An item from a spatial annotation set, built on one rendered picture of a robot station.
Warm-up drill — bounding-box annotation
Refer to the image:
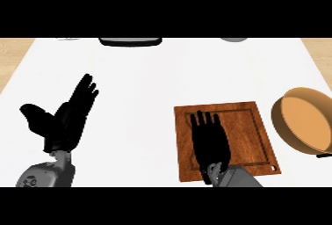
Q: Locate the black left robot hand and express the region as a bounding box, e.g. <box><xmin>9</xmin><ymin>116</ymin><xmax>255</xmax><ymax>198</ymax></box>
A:
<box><xmin>18</xmin><ymin>73</ymin><xmax>100</xmax><ymax>154</ymax></box>

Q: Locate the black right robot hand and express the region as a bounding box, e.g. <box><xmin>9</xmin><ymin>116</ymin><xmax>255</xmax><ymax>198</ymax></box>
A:
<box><xmin>187</xmin><ymin>110</ymin><xmax>230</xmax><ymax>185</ymax></box>

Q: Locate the brown wooden cutting board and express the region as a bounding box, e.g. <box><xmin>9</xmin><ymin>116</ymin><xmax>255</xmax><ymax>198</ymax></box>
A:
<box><xmin>173</xmin><ymin>101</ymin><xmax>283</xmax><ymax>183</ymax></box>

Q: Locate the tan orange pot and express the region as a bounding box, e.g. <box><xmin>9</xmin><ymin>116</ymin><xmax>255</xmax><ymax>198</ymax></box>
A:
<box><xmin>270</xmin><ymin>86</ymin><xmax>332</xmax><ymax>159</ymax></box>

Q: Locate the grey round object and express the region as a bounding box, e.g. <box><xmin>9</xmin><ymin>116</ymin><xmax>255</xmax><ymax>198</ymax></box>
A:
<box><xmin>220</xmin><ymin>37</ymin><xmax>251</xmax><ymax>43</ymax></box>

